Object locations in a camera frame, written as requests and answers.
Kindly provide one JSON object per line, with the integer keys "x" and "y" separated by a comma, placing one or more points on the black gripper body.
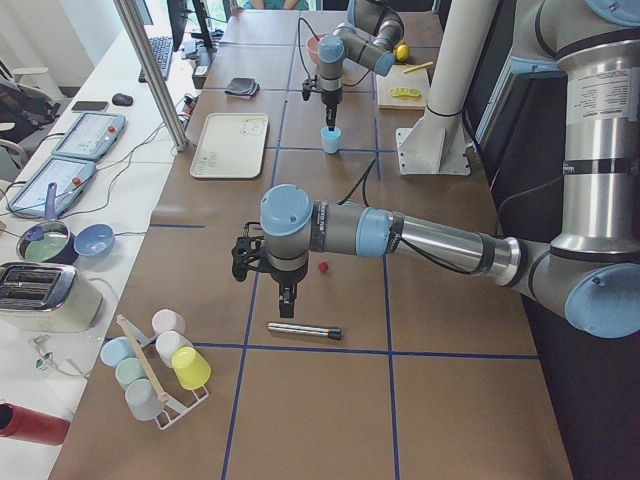
{"x": 329, "y": 99}
{"x": 285, "y": 278}

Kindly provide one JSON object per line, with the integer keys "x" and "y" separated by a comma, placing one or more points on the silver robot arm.
{"x": 368, "y": 37}
{"x": 589, "y": 273}

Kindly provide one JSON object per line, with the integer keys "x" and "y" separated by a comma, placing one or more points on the light blue plastic cup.
{"x": 330, "y": 139}

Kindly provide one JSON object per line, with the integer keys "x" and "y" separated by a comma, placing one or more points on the pink bowl of ice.
{"x": 313, "y": 47}

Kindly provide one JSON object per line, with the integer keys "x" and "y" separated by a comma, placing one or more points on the yellow cup on rack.
{"x": 191, "y": 368}

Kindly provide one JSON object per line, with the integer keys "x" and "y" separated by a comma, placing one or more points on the pink cup on rack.
{"x": 166, "y": 320}

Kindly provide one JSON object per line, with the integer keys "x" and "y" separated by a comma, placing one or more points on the white cup on rack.
{"x": 167, "y": 343}

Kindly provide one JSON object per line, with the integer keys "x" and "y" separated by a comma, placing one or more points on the green cup on rack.
{"x": 129, "y": 370}

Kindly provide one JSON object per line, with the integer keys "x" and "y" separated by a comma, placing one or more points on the blue cup on rack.
{"x": 116, "y": 350}

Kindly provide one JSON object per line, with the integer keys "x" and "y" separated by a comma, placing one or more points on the grey cup on rack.
{"x": 142, "y": 400}

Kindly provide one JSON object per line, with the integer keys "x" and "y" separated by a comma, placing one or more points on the steel muddler black tip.
{"x": 332, "y": 333}

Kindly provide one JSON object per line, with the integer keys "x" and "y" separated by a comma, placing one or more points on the lemon slices stack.
{"x": 405, "y": 92}

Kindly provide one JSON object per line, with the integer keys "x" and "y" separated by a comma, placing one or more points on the whole yellow lemon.
{"x": 401, "y": 52}

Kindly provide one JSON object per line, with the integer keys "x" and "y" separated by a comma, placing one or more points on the folded grey cloth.
{"x": 242, "y": 87}

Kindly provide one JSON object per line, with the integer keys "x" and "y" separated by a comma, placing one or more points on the wooden cutting board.
{"x": 395, "y": 78}

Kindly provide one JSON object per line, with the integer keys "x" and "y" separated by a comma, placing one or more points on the yellow green plastic knife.
{"x": 418, "y": 67}

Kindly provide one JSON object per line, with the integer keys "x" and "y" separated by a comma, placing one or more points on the cream bear serving tray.
{"x": 231, "y": 146}

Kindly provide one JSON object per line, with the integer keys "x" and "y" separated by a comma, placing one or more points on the black keyboard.
{"x": 162, "y": 49}

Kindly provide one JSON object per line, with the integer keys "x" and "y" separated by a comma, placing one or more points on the blue bowl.
{"x": 94, "y": 241}

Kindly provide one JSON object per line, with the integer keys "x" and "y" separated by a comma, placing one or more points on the black computer mouse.
{"x": 122, "y": 99}

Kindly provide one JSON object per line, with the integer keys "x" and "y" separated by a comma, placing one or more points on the blue teach pendant far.
{"x": 91, "y": 136}

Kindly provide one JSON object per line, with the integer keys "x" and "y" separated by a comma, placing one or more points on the blue teach pendant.
{"x": 91, "y": 136}
{"x": 71, "y": 175}

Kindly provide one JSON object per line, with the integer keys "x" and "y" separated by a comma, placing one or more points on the blue pot with lid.
{"x": 50, "y": 241}

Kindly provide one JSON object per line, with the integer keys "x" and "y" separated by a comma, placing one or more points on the blue teach pendant near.
{"x": 71, "y": 175}

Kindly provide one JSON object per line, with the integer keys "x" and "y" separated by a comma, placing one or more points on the black smartphone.
{"x": 90, "y": 106}

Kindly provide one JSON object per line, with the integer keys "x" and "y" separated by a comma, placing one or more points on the white toaster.
{"x": 51, "y": 298}

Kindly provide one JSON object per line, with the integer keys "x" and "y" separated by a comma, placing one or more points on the red bottle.
{"x": 20, "y": 423}

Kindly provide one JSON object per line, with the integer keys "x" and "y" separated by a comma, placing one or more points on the white wire cup rack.
{"x": 178, "y": 403}

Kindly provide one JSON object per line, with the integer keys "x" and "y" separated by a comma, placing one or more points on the aluminium frame post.
{"x": 134, "y": 28}

